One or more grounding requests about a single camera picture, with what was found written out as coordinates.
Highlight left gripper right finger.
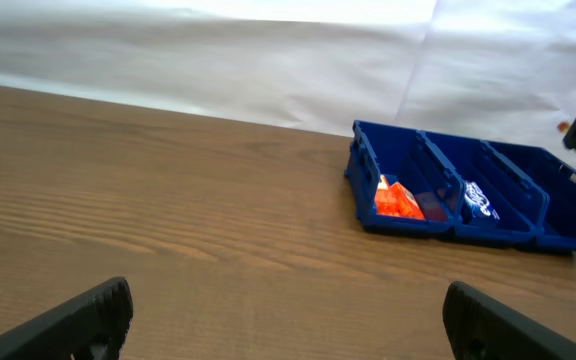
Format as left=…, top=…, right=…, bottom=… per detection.
left=441, top=279, right=576, bottom=360

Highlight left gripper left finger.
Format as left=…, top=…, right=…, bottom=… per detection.
left=0, top=276, right=135, bottom=360

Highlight blue candy pack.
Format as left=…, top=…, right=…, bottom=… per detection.
left=460, top=179, right=502, bottom=229

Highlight orange candy box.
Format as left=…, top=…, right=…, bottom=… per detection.
left=374, top=173, right=395, bottom=216
left=386, top=180, right=427, bottom=222

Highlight blue tray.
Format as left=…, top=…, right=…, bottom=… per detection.
left=343, top=118, right=576, bottom=254

